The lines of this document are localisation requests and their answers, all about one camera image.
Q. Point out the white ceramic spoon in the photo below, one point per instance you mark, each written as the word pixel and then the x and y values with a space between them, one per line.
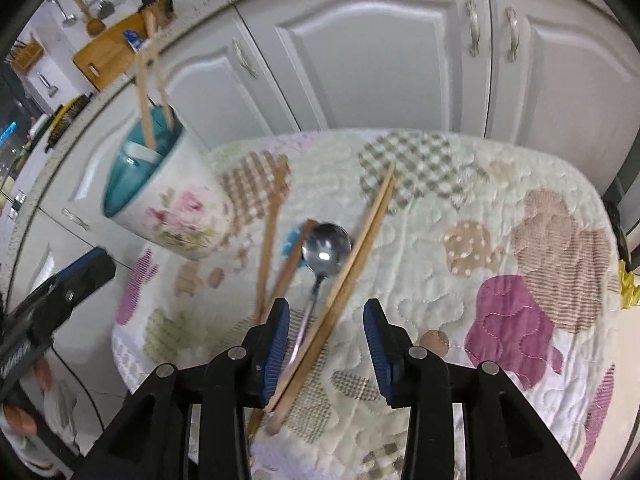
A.
pixel 141 153

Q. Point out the yellow egg tray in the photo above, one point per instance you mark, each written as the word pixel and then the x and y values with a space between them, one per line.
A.
pixel 629 290

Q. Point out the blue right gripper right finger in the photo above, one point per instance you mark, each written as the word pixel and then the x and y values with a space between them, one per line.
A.
pixel 388 345

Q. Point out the yellow lidded casserole pot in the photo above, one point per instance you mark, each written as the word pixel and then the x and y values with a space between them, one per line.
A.
pixel 65 117

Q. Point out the metal spoon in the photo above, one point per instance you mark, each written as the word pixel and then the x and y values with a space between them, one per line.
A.
pixel 325 250

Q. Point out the floral quilted table cloth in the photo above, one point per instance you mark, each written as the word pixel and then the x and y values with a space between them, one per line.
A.
pixel 487 251

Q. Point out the wooden chopstick basket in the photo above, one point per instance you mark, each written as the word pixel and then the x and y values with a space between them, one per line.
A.
pixel 23 56

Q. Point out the left hand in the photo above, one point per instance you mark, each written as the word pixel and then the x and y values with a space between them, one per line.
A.
pixel 19 420

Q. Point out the floral utensil holder teal rim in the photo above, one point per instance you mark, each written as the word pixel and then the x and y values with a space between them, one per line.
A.
pixel 178 204

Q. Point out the white cabinet door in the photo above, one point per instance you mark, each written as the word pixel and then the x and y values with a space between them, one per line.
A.
pixel 419 64
pixel 565 81
pixel 220 88

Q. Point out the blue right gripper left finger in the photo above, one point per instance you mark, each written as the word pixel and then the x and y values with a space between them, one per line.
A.
pixel 271 349

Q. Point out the wooden cutting board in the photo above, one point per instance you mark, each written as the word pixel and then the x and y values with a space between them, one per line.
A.
pixel 108 55

